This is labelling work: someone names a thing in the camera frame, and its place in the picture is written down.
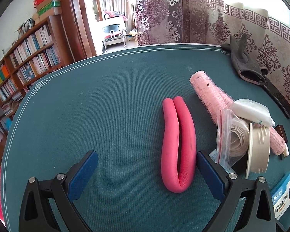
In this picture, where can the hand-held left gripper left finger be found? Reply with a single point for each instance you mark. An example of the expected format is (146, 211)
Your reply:
(83, 174)

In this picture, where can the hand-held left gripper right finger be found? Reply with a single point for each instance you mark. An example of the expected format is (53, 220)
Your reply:
(210, 176)

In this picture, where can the pink foam hair curler stick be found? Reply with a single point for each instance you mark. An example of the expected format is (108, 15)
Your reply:
(169, 149)

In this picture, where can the black and gold lipstick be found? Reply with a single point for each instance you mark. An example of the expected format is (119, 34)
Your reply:
(280, 131)

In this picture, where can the clear zip bag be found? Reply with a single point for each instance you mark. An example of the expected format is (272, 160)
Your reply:
(232, 137)

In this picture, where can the blue and white medicine box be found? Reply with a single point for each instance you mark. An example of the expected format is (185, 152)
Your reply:
(282, 193)

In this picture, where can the white tissue packet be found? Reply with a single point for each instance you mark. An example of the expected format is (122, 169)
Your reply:
(251, 111)

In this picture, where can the black patterned flat case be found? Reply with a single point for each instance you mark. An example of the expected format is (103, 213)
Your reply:
(278, 96)

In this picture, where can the grey glove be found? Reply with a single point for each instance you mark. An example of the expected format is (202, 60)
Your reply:
(244, 60)

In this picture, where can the wooden bookshelf with books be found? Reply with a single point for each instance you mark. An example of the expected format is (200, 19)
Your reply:
(26, 60)

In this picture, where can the white stroller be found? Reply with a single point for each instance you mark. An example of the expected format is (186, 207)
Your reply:
(113, 29)

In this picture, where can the purple patterned curtain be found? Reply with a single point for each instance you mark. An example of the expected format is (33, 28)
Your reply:
(159, 17)

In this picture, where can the wooden door frame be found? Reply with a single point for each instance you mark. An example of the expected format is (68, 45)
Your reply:
(79, 17)

